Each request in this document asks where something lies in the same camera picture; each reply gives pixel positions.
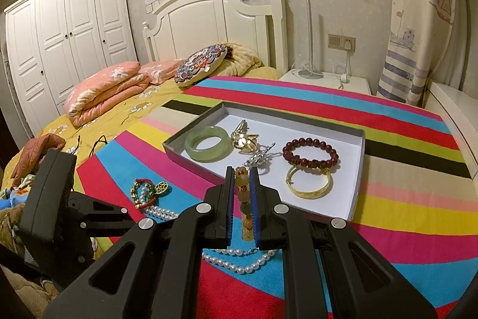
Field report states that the wall socket panel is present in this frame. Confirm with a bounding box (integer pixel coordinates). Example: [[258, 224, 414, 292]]
[[328, 33, 356, 50]]

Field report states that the white pearl necklace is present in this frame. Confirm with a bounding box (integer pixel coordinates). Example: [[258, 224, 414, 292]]
[[143, 206, 278, 275]]

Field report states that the beige quilt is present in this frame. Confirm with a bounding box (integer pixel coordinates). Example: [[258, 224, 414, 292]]
[[215, 42, 267, 78]]

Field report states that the white table lamp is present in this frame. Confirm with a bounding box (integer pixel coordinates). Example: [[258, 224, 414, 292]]
[[290, 0, 324, 79]]

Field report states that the red green beaded bracelet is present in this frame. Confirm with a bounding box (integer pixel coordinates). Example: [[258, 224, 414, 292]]
[[129, 178, 169, 210]]

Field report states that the white bed headboard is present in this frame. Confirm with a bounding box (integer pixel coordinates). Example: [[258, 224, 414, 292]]
[[142, 0, 289, 71]]

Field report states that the sailboat print curtain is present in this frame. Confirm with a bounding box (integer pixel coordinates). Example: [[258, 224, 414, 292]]
[[375, 0, 462, 109]]

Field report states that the white window ledge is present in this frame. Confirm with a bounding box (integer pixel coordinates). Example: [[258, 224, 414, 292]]
[[426, 81, 478, 181]]

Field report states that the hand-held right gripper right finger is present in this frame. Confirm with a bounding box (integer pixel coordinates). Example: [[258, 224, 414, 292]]
[[248, 167, 438, 319]]

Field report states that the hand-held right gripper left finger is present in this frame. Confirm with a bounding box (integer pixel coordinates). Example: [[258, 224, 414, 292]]
[[43, 166, 237, 319]]

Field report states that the white nightstand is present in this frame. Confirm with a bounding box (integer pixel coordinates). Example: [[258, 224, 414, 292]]
[[278, 70, 373, 96]]

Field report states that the pink folded quilt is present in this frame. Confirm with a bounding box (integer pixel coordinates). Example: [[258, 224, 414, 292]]
[[64, 61, 151, 127]]

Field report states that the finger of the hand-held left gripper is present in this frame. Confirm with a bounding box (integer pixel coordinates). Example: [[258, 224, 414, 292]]
[[69, 191, 138, 231], [20, 149, 77, 242]]

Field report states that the white charger with cable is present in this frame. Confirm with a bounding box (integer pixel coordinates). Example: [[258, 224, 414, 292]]
[[334, 38, 355, 90]]

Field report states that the gold bangle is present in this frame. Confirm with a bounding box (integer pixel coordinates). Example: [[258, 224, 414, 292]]
[[285, 164, 333, 199]]

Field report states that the amber bead bracelet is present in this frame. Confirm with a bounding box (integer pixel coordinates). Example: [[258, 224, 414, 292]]
[[234, 166, 254, 243]]

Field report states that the yellow floral bed sheet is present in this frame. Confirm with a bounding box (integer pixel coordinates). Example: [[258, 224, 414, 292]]
[[4, 66, 281, 193]]

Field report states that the white wardrobe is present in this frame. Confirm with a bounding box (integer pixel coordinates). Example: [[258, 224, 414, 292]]
[[4, 0, 139, 139]]

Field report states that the green jade bangle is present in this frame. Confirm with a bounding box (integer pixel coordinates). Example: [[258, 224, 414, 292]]
[[184, 125, 229, 164]]

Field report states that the pink floral pillow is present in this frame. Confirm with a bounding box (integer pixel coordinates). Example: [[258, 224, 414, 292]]
[[139, 59, 187, 85]]

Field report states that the gold ornate brooch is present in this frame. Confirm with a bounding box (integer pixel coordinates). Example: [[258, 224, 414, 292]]
[[230, 120, 261, 154]]

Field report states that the rainbow striped blanket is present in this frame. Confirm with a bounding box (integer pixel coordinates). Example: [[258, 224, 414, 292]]
[[75, 76, 476, 319]]

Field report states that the silver brooch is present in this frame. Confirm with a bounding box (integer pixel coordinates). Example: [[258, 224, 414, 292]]
[[243, 142, 277, 167]]

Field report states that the orange brown cloth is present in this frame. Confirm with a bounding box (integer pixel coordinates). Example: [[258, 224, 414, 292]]
[[11, 134, 66, 189]]

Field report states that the dark red bead bracelet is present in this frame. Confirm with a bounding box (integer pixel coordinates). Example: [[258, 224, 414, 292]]
[[281, 137, 340, 170]]

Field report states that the round patterned cushion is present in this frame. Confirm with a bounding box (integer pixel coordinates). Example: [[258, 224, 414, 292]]
[[174, 44, 229, 87]]

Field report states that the black cable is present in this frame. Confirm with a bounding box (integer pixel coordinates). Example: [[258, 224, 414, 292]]
[[76, 135, 109, 159]]

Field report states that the grey jewelry tray box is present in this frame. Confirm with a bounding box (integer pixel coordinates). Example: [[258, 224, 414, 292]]
[[162, 101, 366, 223]]

